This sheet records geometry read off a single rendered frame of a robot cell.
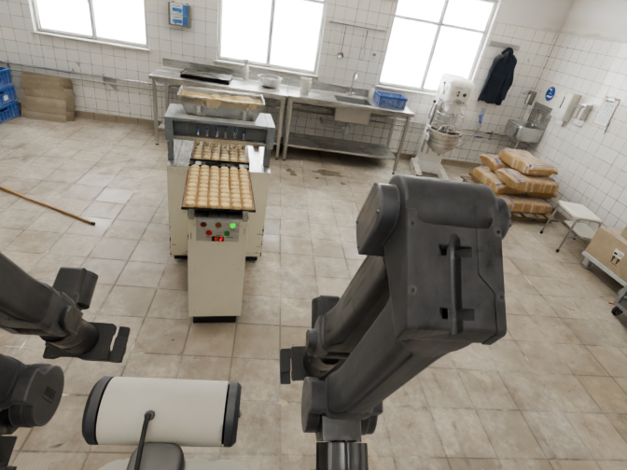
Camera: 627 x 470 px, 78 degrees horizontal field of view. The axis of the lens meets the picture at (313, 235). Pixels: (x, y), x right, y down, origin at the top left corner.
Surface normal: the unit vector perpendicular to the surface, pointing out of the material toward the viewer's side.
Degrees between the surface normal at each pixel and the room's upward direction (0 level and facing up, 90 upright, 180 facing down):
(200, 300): 90
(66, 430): 0
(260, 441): 0
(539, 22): 90
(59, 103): 66
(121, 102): 90
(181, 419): 48
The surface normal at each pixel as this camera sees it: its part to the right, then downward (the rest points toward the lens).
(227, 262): 0.18, 0.54
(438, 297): 0.15, -0.22
